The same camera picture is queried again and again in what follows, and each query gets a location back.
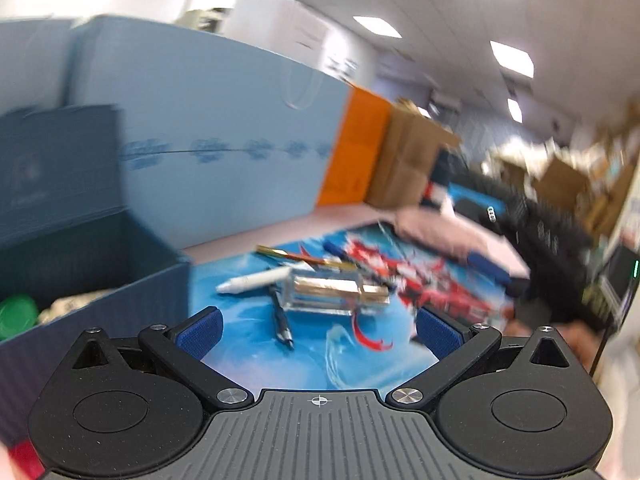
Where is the white tube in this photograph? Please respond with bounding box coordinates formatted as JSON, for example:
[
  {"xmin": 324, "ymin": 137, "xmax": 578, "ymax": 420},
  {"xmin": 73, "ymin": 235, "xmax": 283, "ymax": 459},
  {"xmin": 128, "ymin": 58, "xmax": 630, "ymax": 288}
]
[{"xmin": 216, "ymin": 266, "xmax": 291, "ymax": 295}]

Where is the anime printed desk mat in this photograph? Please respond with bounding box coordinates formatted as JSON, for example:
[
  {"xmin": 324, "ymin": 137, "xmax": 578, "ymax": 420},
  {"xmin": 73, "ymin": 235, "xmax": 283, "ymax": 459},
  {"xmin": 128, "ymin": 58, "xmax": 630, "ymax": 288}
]
[{"xmin": 190, "ymin": 221, "xmax": 513, "ymax": 394}]

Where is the clear gold perfume bottle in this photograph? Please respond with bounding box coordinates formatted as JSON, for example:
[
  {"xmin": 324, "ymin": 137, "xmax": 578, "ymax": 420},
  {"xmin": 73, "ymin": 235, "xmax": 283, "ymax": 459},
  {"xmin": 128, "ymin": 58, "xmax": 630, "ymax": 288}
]
[{"xmin": 278, "ymin": 270, "xmax": 390, "ymax": 316}]

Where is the white paper shopping bag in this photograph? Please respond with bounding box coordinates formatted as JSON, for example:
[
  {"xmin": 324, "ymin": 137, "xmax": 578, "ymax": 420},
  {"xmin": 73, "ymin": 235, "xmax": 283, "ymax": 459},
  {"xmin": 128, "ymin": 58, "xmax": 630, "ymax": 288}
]
[{"xmin": 226, "ymin": 0, "xmax": 331, "ymax": 111}]

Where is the orange carton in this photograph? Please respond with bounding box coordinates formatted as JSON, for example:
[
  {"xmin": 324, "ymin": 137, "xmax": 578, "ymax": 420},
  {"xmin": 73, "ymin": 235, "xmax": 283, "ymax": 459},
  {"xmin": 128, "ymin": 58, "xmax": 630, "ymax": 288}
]
[{"xmin": 317, "ymin": 84, "xmax": 392, "ymax": 206}]

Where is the dark blue storage box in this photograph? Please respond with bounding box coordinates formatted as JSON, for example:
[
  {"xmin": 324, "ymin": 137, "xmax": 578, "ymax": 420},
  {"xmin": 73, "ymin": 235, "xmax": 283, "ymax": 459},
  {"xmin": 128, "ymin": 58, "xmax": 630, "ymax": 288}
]
[{"xmin": 1, "ymin": 105, "xmax": 191, "ymax": 446}]

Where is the left light blue carton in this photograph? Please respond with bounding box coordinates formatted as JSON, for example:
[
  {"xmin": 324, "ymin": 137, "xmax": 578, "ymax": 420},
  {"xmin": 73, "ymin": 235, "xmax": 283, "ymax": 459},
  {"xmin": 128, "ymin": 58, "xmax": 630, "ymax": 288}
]
[{"xmin": 0, "ymin": 18, "xmax": 74, "ymax": 114}]

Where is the light blue carton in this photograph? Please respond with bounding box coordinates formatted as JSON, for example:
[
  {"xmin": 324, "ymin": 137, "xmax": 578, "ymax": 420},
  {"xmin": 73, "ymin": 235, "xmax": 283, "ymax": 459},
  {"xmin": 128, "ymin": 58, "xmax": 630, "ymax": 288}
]
[
  {"xmin": 70, "ymin": 15, "xmax": 350, "ymax": 248},
  {"xmin": 0, "ymin": 18, "xmax": 74, "ymax": 114}
]

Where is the brown cardboard box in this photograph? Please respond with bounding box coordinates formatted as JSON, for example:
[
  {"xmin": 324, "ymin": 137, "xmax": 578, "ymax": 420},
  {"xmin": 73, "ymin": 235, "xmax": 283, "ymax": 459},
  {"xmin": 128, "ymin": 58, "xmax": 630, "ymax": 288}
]
[{"xmin": 366, "ymin": 98, "xmax": 462, "ymax": 210}]

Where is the black pen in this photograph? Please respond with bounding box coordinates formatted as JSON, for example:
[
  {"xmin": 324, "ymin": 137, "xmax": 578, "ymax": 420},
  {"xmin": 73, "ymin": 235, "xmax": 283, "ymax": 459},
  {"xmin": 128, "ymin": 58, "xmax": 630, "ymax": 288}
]
[{"xmin": 270, "ymin": 286, "xmax": 294, "ymax": 350}]

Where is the pink knitted cloth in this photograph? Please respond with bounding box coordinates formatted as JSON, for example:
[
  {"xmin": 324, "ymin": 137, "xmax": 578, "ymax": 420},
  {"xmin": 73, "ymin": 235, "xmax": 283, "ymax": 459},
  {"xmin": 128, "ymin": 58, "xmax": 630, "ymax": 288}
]
[{"xmin": 393, "ymin": 206, "xmax": 529, "ymax": 278}]

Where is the gold brown pen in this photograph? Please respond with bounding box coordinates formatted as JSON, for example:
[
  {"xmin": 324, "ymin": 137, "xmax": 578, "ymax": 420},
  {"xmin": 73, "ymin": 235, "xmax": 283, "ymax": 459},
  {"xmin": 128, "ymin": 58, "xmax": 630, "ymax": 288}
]
[{"xmin": 255, "ymin": 245, "xmax": 355, "ymax": 271}]

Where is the dark blue thermos bottle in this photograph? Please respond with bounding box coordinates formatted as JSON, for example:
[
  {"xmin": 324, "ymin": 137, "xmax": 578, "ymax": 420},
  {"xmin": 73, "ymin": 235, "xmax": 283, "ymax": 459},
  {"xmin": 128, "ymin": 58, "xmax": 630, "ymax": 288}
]
[{"xmin": 420, "ymin": 148, "xmax": 465, "ymax": 209}]

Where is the blue marker pen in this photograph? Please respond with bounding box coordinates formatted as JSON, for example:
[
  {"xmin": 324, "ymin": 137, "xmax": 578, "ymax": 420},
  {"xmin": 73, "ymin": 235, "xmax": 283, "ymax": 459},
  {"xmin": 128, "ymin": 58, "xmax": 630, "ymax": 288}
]
[{"xmin": 322, "ymin": 240, "xmax": 366, "ymax": 269}]

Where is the right light blue carton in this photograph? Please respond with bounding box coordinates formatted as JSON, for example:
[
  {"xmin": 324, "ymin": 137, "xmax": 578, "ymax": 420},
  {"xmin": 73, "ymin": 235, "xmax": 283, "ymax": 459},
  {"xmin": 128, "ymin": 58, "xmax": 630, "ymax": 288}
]
[{"xmin": 70, "ymin": 15, "xmax": 350, "ymax": 248}]

